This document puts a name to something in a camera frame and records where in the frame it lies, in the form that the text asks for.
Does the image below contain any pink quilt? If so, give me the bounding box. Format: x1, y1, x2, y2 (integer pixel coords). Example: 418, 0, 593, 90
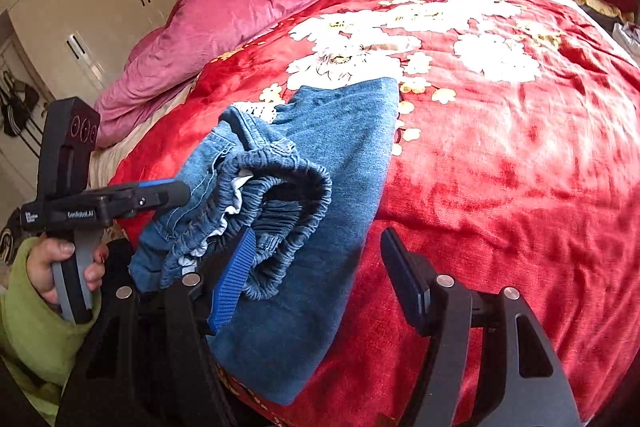
95, 0, 411, 148

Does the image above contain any red floral blanket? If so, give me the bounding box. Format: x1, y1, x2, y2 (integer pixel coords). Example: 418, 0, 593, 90
107, 0, 640, 427

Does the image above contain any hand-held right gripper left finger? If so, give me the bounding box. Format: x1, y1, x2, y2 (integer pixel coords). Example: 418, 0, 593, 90
55, 227, 258, 427

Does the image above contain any dark hanging bag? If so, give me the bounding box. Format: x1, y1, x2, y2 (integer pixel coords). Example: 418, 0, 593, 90
0, 69, 41, 138

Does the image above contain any person's left forearm green sleeve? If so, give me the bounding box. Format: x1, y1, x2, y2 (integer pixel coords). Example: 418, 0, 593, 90
0, 237, 103, 423

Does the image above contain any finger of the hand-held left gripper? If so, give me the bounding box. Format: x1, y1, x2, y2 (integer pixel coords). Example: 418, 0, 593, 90
135, 179, 193, 222

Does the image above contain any person's left hand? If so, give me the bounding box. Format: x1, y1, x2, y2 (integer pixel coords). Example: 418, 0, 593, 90
26, 237, 107, 305

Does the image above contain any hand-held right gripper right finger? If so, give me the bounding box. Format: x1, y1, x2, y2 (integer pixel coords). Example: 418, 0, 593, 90
380, 227, 583, 427

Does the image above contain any blue denim pants lace trim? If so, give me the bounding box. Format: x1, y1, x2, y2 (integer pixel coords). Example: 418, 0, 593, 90
129, 77, 401, 405

